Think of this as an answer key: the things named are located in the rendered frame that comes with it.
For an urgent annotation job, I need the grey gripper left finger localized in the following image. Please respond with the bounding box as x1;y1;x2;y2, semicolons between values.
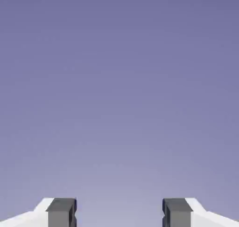
0;197;77;227

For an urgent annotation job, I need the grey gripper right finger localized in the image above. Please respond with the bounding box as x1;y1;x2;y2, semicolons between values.
162;197;239;227

